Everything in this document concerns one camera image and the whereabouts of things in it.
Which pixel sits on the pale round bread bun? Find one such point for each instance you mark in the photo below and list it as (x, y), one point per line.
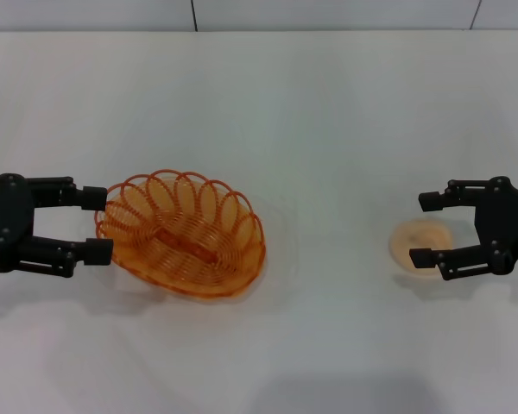
(414, 235)

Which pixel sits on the orange woven plastic basket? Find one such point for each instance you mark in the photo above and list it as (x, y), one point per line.
(185, 246)

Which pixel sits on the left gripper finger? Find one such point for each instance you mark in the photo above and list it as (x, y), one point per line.
(97, 252)
(92, 197)

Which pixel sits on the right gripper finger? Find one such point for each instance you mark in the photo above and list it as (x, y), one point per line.
(421, 259)
(431, 200)

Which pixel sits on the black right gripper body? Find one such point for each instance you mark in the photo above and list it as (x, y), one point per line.
(507, 224)

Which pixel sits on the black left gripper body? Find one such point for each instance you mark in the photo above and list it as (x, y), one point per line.
(6, 215)

